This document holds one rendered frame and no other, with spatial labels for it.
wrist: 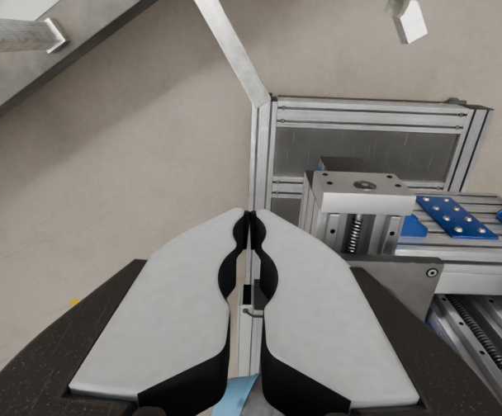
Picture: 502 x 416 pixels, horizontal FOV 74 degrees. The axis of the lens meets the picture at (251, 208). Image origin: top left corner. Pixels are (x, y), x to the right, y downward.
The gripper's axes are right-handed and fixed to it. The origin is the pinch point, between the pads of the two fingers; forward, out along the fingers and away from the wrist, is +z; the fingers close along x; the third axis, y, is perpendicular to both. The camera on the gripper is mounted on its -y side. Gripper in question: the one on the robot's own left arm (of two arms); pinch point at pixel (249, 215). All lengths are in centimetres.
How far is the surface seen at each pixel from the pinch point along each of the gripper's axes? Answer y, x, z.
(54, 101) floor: 20, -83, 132
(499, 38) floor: -9, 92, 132
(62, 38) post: -5, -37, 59
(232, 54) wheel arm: -3.7, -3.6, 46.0
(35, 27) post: -6, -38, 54
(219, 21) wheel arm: -8.1, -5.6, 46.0
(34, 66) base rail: 1, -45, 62
